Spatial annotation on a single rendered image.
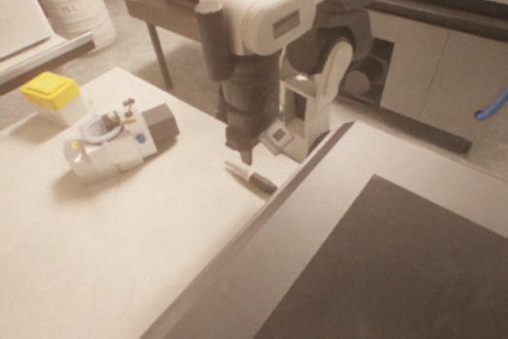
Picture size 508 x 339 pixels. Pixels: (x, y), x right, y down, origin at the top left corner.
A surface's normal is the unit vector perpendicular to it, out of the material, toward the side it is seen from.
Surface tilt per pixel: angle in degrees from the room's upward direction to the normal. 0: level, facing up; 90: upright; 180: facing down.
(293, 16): 90
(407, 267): 0
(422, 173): 0
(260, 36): 90
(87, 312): 0
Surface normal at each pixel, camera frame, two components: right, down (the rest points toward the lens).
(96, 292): -0.07, -0.69
